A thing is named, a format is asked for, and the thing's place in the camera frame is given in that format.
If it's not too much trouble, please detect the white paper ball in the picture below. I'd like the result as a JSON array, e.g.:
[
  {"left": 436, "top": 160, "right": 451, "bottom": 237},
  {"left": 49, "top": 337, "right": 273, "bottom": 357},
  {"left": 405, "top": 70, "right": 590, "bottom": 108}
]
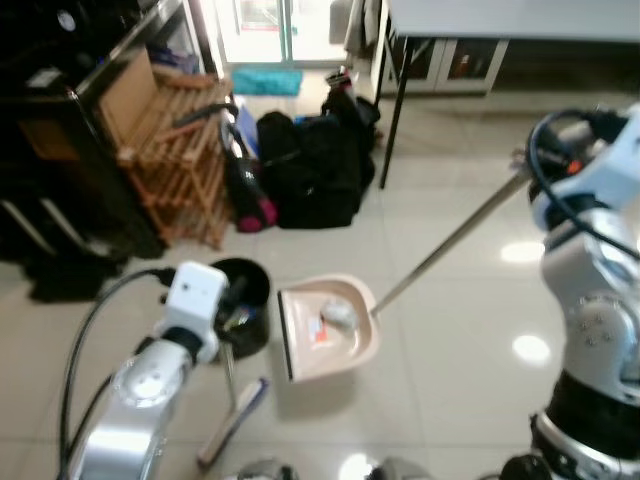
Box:
[{"left": 320, "top": 300, "right": 357, "bottom": 332}]

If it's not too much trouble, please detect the beige long-handled dustpan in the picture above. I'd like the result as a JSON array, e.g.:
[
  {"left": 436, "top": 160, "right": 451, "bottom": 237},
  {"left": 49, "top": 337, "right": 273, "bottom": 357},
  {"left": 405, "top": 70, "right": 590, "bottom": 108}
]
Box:
[{"left": 277, "top": 150, "right": 533, "bottom": 384}]

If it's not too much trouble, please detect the teal shaggy floor mat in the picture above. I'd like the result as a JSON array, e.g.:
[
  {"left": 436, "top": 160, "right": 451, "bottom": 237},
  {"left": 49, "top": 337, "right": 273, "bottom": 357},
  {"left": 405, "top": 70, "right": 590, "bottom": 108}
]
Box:
[{"left": 230, "top": 67, "right": 304, "bottom": 99}]

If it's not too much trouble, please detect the black round waste bin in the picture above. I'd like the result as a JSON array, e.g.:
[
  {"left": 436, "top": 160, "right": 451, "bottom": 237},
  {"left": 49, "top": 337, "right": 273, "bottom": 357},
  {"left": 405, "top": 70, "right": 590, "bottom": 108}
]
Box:
[{"left": 205, "top": 257, "right": 272, "bottom": 362}]

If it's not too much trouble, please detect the black and pink vacuum cleaner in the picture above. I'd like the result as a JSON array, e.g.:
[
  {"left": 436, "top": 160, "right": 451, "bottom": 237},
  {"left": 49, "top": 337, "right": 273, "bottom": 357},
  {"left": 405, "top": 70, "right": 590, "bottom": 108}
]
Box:
[{"left": 172, "top": 97, "right": 280, "bottom": 234}]

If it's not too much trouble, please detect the wooden slatted shoe rack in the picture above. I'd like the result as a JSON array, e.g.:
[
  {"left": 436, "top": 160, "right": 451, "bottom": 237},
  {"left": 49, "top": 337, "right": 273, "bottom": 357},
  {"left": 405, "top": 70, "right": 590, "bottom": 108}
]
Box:
[{"left": 117, "top": 64, "right": 237, "bottom": 252}]

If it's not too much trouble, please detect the large black fabric bag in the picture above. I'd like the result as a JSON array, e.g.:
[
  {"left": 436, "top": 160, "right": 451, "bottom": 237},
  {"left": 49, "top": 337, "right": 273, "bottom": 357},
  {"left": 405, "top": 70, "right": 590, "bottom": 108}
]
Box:
[{"left": 255, "top": 110, "right": 367, "bottom": 230}]

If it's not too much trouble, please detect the grey table with black legs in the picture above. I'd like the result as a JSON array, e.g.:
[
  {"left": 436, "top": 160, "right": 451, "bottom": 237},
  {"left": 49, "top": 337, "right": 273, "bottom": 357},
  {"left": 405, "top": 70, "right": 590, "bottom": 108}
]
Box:
[{"left": 378, "top": 0, "right": 640, "bottom": 191}]

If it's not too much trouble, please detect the white glass-door cabinet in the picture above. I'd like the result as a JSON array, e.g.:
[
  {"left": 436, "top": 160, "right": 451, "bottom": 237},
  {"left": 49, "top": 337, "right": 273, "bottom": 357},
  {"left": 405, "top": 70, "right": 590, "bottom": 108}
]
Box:
[{"left": 400, "top": 38, "right": 512, "bottom": 97}]

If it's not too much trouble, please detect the robot left leg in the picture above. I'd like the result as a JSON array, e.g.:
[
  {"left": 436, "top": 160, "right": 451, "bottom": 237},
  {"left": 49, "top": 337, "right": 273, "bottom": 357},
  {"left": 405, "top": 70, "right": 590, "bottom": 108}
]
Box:
[{"left": 234, "top": 458, "right": 297, "bottom": 480}]

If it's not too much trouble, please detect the robot leg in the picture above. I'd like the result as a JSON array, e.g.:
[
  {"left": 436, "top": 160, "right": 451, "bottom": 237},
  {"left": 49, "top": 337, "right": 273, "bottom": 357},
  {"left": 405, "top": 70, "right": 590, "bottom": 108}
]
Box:
[
  {"left": 234, "top": 458, "right": 297, "bottom": 480},
  {"left": 377, "top": 457, "right": 433, "bottom": 480}
]

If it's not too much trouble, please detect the blue folder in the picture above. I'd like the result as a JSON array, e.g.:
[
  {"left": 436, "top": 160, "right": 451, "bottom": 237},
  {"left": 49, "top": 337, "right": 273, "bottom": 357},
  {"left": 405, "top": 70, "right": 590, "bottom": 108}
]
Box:
[{"left": 234, "top": 104, "right": 260, "bottom": 157}]

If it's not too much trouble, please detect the black wheeled base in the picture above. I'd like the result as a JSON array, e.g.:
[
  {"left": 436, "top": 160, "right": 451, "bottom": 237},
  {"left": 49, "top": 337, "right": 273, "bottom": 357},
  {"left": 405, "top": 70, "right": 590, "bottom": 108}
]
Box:
[{"left": 25, "top": 250, "right": 132, "bottom": 304}]

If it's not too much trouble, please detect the small black backpack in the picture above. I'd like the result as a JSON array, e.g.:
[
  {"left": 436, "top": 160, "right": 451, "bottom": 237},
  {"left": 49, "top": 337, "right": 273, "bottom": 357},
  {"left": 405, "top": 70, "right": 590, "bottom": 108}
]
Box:
[{"left": 320, "top": 68, "right": 384, "bottom": 191}]

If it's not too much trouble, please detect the brown cardboard box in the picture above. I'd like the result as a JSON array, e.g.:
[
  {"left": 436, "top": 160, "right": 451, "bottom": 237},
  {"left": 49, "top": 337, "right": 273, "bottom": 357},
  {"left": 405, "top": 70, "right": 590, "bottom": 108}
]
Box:
[{"left": 97, "top": 47, "right": 162, "bottom": 167}]

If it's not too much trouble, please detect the black glossy cabinet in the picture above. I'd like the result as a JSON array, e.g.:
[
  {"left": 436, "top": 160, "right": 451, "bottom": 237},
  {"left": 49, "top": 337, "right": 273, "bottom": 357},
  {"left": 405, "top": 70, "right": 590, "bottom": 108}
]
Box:
[{"left": 0, "top": 0, "right": 217, "bottom": 263}]

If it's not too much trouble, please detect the robot right leg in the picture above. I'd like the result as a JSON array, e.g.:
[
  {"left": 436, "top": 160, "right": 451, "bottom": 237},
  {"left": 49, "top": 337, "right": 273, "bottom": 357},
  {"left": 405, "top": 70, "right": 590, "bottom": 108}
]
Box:
[{"left": 377, "top": 457, "right": 433, "bottom": 480}]

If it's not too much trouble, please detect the glass sliding door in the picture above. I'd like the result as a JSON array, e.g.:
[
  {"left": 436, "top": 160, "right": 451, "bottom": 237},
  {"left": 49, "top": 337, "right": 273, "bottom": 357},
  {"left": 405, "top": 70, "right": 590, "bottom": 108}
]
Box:
[{"left": 204, "top": 0, "right": 387, "bottom": 71}]

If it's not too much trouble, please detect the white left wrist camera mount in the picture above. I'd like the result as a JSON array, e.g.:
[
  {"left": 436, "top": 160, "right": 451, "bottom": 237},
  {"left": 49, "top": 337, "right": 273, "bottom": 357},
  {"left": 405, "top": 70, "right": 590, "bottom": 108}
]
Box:
[{"left": 163, "top": 262, "right": 230, "bottom": 347}]

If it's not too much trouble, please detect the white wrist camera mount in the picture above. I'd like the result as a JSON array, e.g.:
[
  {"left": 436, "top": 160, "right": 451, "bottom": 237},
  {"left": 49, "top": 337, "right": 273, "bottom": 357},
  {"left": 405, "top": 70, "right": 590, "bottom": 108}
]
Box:
[
  {"left": 163, "top": 262, "right": 230, "bottom": 347},
  {"left": 530, "top": 100, "right": 640, "bottom": 229}
]

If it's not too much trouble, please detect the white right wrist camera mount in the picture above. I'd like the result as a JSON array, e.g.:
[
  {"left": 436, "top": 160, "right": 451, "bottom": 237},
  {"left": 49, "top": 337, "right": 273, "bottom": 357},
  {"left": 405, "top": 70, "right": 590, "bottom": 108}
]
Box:
[{"left": 530, "top": 100, "right": 640, "bottom": 229}]

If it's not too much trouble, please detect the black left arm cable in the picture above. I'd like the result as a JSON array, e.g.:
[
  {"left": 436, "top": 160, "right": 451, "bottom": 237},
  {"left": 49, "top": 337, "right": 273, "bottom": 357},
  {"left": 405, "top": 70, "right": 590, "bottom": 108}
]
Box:
[{"left": 58, "top": 266, "right": 176, "bottom": 480}]

